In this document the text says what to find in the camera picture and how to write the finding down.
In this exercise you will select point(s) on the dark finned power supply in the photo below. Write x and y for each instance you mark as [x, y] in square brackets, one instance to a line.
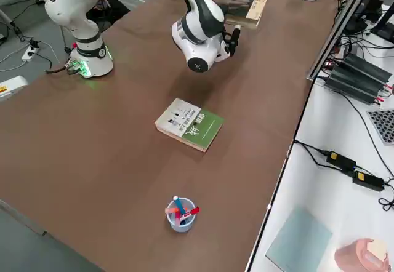
[366, 66]
[351, 84]

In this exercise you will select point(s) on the black power adapter yellow label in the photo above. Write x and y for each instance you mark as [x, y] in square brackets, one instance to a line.
[340, 160]
[367, 180]

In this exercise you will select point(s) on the pink plastic holder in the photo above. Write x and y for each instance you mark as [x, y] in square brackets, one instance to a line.
[351, 256]

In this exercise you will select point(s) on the dark box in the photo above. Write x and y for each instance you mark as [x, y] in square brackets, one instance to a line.
[372, 7]

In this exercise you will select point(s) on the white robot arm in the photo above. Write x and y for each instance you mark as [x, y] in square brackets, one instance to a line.
[200, 47]

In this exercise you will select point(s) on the translucent blue pen cup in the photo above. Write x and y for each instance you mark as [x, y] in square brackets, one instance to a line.
[181, 227]

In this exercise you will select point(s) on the perforated checkered plate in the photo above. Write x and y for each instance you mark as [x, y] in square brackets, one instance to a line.
[383, 127]

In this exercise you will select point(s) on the pink marker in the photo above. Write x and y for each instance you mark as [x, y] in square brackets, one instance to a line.
[170, 210]

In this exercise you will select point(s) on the dark book with hands cover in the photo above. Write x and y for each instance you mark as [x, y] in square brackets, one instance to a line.
[243, 10]

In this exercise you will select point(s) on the green and white book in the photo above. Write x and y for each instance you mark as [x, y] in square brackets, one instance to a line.
[197, 127]

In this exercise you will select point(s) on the red marker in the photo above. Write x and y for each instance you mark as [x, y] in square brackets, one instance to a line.
[194, 211]

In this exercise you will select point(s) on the pale green glass sheet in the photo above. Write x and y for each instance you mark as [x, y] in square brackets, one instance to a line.
[298, 241]

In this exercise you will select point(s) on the black computer monitor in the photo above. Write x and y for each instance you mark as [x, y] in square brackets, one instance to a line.
[384, 29]

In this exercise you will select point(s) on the blue marker white cap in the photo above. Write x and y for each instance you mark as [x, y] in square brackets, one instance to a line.
[179, 205]

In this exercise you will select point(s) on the silver aluminium frame rail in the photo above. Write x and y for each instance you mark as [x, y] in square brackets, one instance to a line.
[338, 27]

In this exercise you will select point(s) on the circuit board red light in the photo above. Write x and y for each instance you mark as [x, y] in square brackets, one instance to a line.
[328, 65]

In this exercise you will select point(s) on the person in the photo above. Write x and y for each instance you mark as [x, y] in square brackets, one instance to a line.
[118, 7]

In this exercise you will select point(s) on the white box orange label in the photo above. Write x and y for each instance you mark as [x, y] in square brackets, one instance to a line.
[13, 85]

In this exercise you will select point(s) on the white power strip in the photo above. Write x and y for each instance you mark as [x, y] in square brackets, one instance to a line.
[29, 53]

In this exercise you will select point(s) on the black tripod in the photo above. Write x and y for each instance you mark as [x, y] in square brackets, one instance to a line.
[15, 29]

